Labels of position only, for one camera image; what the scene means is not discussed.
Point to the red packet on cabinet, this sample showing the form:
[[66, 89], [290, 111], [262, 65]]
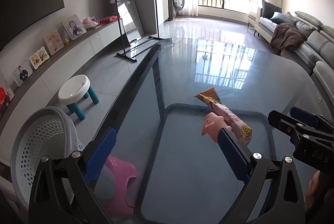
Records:
[[109, 19]]

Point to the brown blanket on sofa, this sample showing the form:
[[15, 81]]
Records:
[[286, 37]]

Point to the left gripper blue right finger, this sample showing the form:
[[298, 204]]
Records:
[[233, 154]]

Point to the right hand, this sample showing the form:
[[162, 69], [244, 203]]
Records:
[[314, 187]]

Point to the grey perforated trash basket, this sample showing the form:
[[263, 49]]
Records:
[[49, 131]]

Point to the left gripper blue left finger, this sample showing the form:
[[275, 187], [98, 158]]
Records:
[[96, 153]]

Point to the child photo white frame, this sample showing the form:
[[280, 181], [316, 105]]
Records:
[[73, 27]]

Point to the black clothes drying rack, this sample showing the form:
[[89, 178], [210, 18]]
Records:
[[130, 5]]

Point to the pink plastic bag on cabinet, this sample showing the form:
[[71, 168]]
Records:
[[90, 23]]

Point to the pink snack wrapper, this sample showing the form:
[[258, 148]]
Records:
[[242, 131]]

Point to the leaning floor mirror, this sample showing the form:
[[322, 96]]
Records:
[[132, 24]]

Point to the beige baby photo panel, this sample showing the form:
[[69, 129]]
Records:
[[53, 42]]

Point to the framed portrait man in black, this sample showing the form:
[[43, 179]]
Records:
[[22, 73]]

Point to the scalloped white photo frame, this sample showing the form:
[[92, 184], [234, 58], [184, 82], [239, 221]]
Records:
[[39, 58]]

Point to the pink pig toy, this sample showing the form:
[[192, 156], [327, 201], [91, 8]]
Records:
[[213, 124]]

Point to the family photo red shirts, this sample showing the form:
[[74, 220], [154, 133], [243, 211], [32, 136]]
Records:
[[6, 95]]

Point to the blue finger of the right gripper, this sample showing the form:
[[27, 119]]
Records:
[[303, 116]]

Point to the front loading washing machine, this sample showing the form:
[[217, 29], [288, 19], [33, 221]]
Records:
[[177, 7]]

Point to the dark grey sofa cushion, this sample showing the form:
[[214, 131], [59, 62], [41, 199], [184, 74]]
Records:
[[268, 9]]

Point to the long white TV cabinet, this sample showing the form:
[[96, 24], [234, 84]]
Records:
[[45, 82]]

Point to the grey sofa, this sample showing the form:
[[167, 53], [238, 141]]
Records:
[[315, 55]]

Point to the white stool with teal legs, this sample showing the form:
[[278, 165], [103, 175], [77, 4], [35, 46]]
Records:
[[73, 90]]

